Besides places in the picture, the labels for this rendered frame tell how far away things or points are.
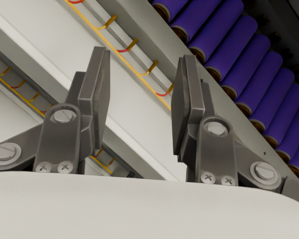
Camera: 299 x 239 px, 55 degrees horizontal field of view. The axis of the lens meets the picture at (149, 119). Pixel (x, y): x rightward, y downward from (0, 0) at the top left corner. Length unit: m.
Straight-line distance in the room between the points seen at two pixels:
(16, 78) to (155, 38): 0.22
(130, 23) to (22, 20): 0.07
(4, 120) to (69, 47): 0.19
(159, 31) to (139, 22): 0.01
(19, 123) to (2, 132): 0.02
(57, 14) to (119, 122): 0.08
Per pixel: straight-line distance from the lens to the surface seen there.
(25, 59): 0.20
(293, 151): 0.28
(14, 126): 0.37
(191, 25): 0.22
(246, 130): 0.23
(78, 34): 0.20
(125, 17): 0.20
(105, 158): 0.39
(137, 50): 0.21
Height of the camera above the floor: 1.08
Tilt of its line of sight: 48 degrees down
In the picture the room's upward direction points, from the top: 66 degrees clockwise
